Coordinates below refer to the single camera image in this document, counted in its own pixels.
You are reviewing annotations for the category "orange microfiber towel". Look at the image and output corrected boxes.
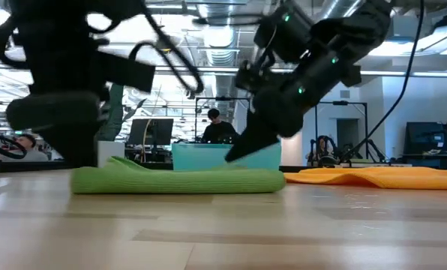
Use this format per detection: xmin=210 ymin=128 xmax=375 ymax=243
xmin=283 ymin=166 xmax=447 ymax=191

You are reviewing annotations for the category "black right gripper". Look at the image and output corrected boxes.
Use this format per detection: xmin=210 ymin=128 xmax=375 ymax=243
xmin=224 ymin=1 xmax=362 ymax=164

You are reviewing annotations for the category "long ceiling light strip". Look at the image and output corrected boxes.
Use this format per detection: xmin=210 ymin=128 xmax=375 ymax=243
xmin=148 ymin=65 xmax=447 ymax=79

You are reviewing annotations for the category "black computer monitor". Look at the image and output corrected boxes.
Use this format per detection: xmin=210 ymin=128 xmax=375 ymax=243
xmin=127 ymin=118 xmax=175 ymax=148

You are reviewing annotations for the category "silver ventilation duct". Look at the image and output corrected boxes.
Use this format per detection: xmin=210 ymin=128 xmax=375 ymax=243
xmin=197 ymin=0 xmax=244 ymax=99

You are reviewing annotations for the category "snake plant in white pot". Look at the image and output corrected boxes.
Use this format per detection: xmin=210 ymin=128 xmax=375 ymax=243
xmin=94 ymin=82 xmax=149 ymax=169

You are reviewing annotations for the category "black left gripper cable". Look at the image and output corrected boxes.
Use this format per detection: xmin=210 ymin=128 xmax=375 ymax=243
xmin=0 ymin=0 xmax=206 ymax=95

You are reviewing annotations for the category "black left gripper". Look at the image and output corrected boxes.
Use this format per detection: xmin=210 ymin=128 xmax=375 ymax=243
xmin=5 ymin=22 xmax=156 ymax=168

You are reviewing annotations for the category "black aluminium table frame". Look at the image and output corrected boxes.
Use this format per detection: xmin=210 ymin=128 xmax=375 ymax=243
xmin=0 ymin=160 xmax=314 ymax=173

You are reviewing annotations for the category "green microfiber towel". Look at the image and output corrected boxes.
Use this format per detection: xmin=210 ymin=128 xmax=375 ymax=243
xmin=70 ymin=156 xmax=287 ymax=195

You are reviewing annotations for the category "small black cable loop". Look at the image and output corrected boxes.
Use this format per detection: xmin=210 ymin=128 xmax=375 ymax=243
xmin=0 ymin=129 xmax=28 ymax=161

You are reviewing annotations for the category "teal plastic basket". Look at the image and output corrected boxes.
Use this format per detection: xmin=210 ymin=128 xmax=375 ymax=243
xmin=171 ymin=141 xmax=283 ymax=172

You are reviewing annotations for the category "long black cable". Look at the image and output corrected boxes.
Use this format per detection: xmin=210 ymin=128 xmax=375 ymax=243
xmin=341 ymin=0 xmax=426 ymax=163

